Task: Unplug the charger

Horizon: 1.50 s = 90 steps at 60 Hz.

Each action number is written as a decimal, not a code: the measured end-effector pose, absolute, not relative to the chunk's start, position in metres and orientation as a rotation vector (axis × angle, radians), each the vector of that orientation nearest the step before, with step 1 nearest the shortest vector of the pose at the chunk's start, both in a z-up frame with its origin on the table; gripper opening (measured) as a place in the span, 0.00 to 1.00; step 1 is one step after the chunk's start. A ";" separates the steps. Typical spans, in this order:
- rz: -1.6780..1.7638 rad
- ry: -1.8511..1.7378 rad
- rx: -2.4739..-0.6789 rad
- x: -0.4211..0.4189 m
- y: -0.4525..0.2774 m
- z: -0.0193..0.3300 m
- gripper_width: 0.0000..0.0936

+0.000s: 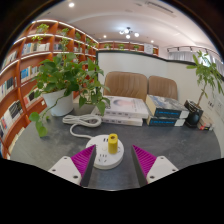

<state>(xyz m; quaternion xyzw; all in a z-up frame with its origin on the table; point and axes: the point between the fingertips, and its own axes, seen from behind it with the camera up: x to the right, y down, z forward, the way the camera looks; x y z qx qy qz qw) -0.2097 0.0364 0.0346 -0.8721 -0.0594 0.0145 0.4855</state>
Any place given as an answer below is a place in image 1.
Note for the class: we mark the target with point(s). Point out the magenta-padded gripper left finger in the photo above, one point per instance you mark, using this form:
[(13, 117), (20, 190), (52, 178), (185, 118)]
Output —
[(66, 168)]

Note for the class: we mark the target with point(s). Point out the leafy plant in white pot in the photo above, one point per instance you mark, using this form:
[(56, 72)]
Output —
[(60, 101)]

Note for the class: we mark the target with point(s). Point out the yellow charger block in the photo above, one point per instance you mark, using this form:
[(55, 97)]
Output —
[(113, 144)]

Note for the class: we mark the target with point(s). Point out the tan padded chair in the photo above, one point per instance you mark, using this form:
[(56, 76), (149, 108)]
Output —
[(125, 85), (163, 87)]

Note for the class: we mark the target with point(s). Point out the recessed ceiling lights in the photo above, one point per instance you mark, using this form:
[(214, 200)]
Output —
[(71, 4)]

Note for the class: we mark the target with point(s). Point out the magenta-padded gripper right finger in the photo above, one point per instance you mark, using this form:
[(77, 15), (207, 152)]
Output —
[(160, 166)]

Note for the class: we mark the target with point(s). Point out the small stack of books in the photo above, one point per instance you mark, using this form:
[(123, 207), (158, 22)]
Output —
[(205, 124)]

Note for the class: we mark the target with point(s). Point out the thick dark blue book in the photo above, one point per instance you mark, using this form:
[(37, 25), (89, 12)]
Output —
[(165, 122), (165, 106)]

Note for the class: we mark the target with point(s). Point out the round white power strip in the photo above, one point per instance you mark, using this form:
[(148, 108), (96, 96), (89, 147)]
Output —
[(100, 158)]

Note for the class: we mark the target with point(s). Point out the white curtain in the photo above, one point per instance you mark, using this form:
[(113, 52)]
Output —
[(180, 55)]

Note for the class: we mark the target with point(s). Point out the multi-bulb ceiling lamp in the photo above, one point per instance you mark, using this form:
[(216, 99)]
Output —
[(128, 32)]

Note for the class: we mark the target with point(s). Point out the small white sign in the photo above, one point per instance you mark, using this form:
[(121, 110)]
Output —
[(148, 48)]

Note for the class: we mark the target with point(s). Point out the large white book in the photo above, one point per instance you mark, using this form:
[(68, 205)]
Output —
[(120, 121), (125, 106)]

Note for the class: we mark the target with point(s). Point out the orange wooden bookshelf unit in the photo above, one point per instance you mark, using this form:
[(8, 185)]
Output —
[(13, 100)]

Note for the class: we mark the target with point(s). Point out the tall plant in black pot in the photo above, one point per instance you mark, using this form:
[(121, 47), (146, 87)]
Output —
[(194, 116)]

